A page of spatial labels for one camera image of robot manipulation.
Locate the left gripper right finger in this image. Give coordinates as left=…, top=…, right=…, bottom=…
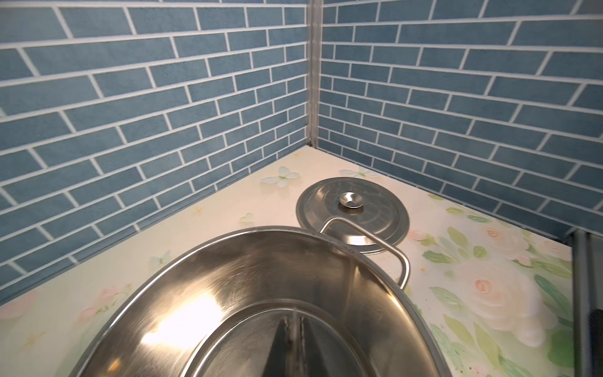
left=298, top=317, right=336, bottom=376

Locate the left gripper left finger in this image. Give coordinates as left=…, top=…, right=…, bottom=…
left=262, top=319, right=292, bottom=377

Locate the steel pot lid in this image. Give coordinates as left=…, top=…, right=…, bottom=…
left=295, top=178, right=410, bottom=245

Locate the steel soup pot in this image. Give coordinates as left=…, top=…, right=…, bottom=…
left=72, top=226, right=451, bottom=376

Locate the floral table mat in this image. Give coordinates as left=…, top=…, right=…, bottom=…
left=1, top=147, right=574, bottom=376

